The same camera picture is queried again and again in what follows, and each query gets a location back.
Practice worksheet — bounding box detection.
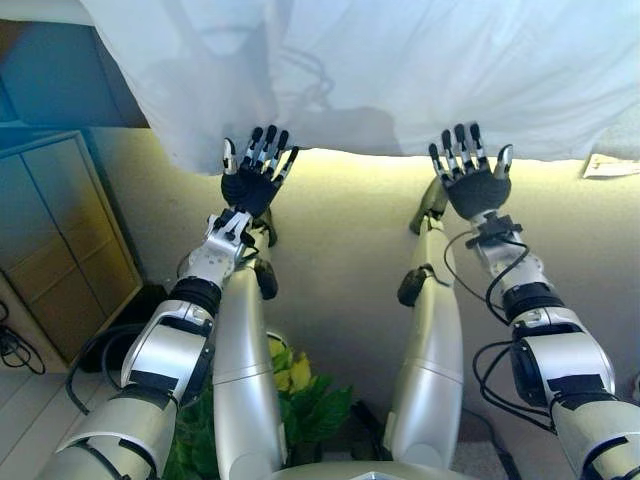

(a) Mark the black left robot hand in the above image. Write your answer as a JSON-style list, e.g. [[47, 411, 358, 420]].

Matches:
[[219, 124, 300, 219]]

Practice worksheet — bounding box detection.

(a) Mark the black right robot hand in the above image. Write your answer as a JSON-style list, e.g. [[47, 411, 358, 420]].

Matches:
[[428, 122, 515, 221]]

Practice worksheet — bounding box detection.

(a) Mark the white duvet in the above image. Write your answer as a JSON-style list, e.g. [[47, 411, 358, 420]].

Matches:
[[79, 0, 640, 177]]

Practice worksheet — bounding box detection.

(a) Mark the white printed paper tag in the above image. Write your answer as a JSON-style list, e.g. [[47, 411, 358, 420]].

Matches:
[[579, 153, 640, 181]]

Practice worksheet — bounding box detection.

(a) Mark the silver left robot leg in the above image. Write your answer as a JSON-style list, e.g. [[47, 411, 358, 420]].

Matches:
[[212, 209, 290, 480]]

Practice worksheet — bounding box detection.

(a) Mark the silver robot leg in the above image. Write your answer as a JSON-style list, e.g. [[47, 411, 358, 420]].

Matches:
[[384, 177, 465, 472], [212, 209, 290, 480]]

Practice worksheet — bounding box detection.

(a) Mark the silver right robot leg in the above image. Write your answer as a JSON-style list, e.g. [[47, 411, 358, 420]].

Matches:
[[384, 177, 465, 472]]

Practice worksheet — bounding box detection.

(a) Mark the glass-top wooden cabinet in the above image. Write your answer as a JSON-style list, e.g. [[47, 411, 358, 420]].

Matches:
[[0, 129, 172, 375]]

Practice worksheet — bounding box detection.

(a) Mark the green potted plant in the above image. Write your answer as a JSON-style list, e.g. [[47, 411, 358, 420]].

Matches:
[[164, 337, 355, 480]]

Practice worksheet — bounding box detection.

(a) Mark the white fitted sheet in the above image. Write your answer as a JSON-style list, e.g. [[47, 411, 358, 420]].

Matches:
[[0, 0, 97, 27]]

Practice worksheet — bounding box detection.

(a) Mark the silver robot torso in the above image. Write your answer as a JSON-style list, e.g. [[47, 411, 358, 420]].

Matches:
[[272, 464, 482, 480]]

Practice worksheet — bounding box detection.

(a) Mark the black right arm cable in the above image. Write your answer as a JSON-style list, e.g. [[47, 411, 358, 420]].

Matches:
[[442, 232, 557, 437]]

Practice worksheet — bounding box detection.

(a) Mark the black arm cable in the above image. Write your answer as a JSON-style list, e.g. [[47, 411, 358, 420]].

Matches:
[[442, 232, 557, 437], [64, 322, 147, 417]]

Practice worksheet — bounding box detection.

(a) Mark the brown upholstered bed frame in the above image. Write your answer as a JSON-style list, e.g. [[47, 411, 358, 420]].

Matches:
[[0, 19, 152, 130]]

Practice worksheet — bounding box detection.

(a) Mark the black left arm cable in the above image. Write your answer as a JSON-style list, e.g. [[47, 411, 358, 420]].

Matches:
[[64, 322, 147, 417]]

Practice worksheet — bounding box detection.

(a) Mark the thin coiled black cable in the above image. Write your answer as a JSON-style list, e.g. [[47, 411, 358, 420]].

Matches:
[[0, 299, 47, 377]]

